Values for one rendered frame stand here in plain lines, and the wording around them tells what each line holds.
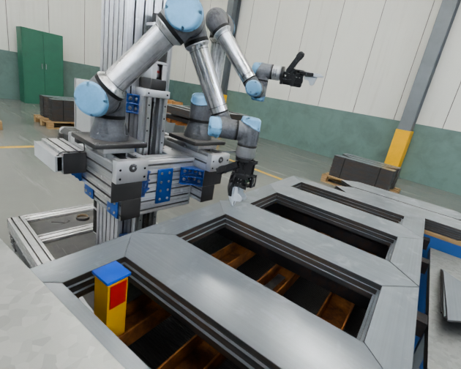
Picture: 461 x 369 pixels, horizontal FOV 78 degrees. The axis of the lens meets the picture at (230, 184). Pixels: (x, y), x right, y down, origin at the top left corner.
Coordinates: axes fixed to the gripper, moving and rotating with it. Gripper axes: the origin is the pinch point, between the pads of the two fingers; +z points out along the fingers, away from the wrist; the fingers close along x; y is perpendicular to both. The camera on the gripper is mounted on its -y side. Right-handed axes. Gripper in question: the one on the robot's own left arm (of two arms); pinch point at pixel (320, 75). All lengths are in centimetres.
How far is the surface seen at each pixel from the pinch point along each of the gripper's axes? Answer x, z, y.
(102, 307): 123, -33, 49
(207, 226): 80, -25, 51
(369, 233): 43, 36, 57
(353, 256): 74, 25, 50
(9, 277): 142, -29, 22
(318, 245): 74, 14, 50
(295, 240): 75, 6, 50
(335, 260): 80, 19, 49
